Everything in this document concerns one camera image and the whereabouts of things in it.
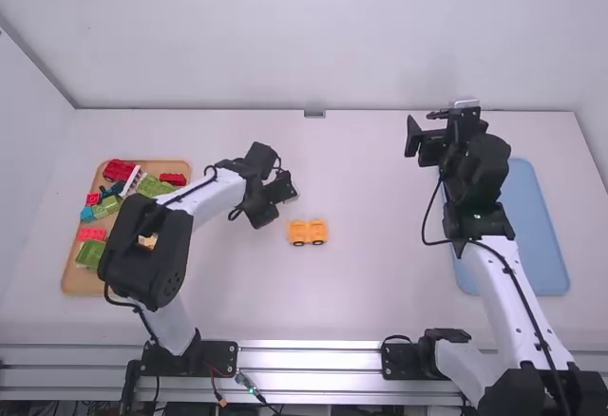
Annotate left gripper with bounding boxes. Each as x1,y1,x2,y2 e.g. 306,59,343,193
263,170,296,204

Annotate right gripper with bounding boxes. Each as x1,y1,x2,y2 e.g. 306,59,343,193
404,109,452,168

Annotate yellow toy car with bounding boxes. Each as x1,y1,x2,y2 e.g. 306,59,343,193
284,217,331,249

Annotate green toy brick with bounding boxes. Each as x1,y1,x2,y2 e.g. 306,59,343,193
90,195,124,220
74,238,108,271
136,174,180,199

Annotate long white toy brick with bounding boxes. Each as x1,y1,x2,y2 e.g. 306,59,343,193
117,164,146,199

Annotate blue mat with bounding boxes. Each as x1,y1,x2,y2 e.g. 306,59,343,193
439,157,571,297

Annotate blue and grey toy piece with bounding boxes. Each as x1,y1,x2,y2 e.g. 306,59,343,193
98,180,127,198

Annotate silver rails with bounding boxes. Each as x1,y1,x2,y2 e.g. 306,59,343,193
0,339,608,407

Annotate small green circuit board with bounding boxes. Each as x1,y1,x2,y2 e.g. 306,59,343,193
236,372,260,396

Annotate tan tray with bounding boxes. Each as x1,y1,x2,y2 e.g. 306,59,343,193
60,159,194,297

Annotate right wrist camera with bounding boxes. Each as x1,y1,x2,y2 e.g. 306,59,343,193
450,98,481,125

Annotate black cable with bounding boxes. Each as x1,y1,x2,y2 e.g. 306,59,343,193
421,171,469,247
102,282,143,315

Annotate red and black wire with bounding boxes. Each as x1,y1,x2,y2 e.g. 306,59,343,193
203,363,229,408

